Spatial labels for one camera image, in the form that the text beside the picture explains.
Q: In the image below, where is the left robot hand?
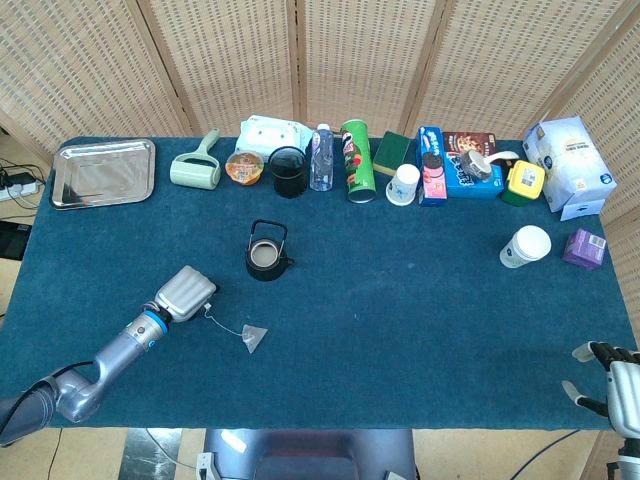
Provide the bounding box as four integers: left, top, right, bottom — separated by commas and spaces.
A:
153, 265, 220, 324

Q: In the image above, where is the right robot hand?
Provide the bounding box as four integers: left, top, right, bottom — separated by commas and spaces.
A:
560, 341, 640, 441

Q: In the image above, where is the pyramid tea bag with string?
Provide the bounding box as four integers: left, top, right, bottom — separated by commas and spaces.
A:
202, 301, 269, 355

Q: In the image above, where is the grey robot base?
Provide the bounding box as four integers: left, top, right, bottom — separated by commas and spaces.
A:
197, 428, 419, 480

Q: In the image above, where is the black cast iron teapot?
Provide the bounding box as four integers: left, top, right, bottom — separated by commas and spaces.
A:
244, 219, 296, 282

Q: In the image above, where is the pale green lint roller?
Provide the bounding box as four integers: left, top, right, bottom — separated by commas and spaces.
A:
169, 128, 222, 192

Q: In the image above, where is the orange jelly cup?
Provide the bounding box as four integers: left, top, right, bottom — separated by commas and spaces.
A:
224, 150, 265, 186

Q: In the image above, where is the stainless steel tray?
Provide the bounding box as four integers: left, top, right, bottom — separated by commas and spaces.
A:
49, 138, 157, 211

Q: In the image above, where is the purple box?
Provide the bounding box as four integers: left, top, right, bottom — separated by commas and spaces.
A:
562, 228, 607, 271

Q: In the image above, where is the black mesh pen holder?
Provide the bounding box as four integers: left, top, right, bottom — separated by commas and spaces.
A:
268, 145, 308, 198

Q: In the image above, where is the white lidded drink cup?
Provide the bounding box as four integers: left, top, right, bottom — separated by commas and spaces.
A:
499, 224, 553, 270

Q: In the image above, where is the black floor device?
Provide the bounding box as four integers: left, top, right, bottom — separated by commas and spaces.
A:
0, 219, 32, 261

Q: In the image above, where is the white wet wipes pack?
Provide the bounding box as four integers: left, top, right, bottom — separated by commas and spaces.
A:
233, 115, 314, 156

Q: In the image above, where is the clear plastic water bottle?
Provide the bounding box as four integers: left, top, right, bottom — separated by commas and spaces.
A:
309, 123, 335, 192

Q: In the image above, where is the blue carpet table cover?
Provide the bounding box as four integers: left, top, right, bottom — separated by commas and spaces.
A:
3, 135, 639, 431

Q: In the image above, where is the white power strip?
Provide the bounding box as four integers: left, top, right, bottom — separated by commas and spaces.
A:
0, 172, 44, 201

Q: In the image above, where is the green chips can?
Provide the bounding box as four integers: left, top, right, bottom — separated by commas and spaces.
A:
339, 118, 377, 205

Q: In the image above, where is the yellow lidded green container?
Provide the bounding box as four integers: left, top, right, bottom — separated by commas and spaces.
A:
501, 160, 547, 207

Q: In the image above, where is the large white blue tissue box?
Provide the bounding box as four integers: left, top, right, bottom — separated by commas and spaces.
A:
522, 116, 619, 214

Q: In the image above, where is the white paper cup blue flower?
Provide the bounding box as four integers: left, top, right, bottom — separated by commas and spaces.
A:
385, 163, 422, 207

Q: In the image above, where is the green yellow sponge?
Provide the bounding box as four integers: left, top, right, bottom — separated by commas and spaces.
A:
372, 130, 412, 177

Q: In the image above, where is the large blue cookie box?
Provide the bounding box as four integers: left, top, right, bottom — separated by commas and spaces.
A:
442, 152, 504, 200

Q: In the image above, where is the white plastic spoon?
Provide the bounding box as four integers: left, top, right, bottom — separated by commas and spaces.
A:
483, 149, 521, 166

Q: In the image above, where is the pink blue cookie box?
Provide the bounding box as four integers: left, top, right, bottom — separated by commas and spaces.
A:
416, 125, 448, 208

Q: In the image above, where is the wicker folding screen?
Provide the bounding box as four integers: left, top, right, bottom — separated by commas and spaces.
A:
0, 0, 640, 331

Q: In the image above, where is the brown chocolate cookie box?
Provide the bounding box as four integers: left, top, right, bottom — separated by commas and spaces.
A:
442, 131, 497, 159

